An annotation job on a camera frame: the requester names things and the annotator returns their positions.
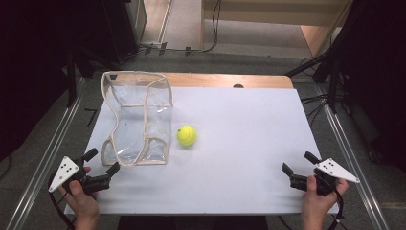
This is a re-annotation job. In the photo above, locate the person's left hand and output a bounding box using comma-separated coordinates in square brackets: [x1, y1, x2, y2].
[56, 166, 101, 222]

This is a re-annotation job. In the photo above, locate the white table cover board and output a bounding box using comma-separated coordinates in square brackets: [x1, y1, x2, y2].
[64, 86, 340, 216]

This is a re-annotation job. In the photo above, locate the black hanging cable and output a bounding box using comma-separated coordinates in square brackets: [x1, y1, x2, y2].
[139, 0, 223, 55]

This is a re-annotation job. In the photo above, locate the light wooden shelf unit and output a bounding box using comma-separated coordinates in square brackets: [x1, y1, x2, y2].
[200, 0, 354, 59]

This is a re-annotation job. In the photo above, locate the left hand-held gripper black cable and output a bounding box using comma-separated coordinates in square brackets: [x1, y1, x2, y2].
[47, 182, 77, 230]

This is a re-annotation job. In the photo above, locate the person's right hand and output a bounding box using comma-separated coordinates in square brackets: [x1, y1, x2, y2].
[300, 174, 350, 222]

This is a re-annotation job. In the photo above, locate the hand-held gripper black cable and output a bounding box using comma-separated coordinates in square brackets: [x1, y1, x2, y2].
[327, 187, 347, 230]
[47, 182, 77, 230]

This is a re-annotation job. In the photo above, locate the black metal stand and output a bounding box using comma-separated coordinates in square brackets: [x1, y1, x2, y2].
[64, 47, 97, 108]
[284, 18, 344, 115]

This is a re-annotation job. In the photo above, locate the clear plastic bag beige trim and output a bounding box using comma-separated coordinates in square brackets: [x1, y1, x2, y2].
[101, 70, 174, 168]

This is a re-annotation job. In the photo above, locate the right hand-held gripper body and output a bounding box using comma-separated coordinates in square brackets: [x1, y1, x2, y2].
[289, 157, 361, 196]

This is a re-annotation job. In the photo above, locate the black cabinet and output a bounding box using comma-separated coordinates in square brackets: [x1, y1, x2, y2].
[101, 0, 148, 64]

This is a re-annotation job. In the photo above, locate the yellow tennis ball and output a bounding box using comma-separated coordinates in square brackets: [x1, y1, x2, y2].
[176, 125, 198, 148]

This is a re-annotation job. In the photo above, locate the wooden table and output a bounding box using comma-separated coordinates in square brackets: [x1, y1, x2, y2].
[109, 72, 295, 90]

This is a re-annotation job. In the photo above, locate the metal floor rail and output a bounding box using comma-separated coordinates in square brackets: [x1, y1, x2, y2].
[314, 83, 391, 230]
[5, 77, 87, 230]

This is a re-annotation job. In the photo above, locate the right hand-held gripper black cable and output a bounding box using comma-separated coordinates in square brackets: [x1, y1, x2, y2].
[327, 187, 347, 230]

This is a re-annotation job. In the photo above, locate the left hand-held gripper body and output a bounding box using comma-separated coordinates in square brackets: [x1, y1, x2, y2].
[47, 155, 112, 195]

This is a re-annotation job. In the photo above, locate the person's dark clothing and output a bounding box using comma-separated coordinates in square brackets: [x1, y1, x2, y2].
[117, 215, 270, 230]

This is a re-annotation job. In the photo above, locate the bundle of black floor cables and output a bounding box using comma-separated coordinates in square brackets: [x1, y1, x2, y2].
[299, 57, 350, 127]

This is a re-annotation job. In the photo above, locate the black curtain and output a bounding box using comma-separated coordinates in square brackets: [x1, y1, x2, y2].
[0, 0, 109, 162]
[331, 0, 406, 173]

